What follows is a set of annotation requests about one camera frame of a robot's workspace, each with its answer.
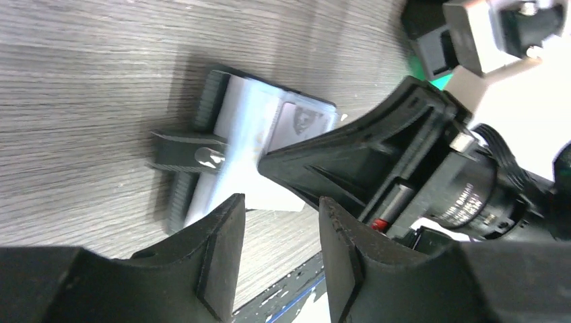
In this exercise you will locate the green double storage bin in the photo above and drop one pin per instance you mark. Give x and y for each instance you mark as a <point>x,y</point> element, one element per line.
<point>416,70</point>

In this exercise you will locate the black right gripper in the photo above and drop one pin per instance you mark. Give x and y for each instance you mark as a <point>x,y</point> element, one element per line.
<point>467,182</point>

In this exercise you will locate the black card holder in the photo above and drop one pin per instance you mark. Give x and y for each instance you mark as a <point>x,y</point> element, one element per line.
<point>219,155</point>

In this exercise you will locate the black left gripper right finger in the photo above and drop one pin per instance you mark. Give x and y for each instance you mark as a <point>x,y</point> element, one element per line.
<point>371,278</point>

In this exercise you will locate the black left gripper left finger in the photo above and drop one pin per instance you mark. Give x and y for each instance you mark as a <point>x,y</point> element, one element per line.
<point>190,276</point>

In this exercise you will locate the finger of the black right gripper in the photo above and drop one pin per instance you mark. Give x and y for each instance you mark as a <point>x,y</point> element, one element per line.
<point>348,165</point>

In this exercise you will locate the white credit card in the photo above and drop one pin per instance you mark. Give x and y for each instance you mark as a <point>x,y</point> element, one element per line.
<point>301,122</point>

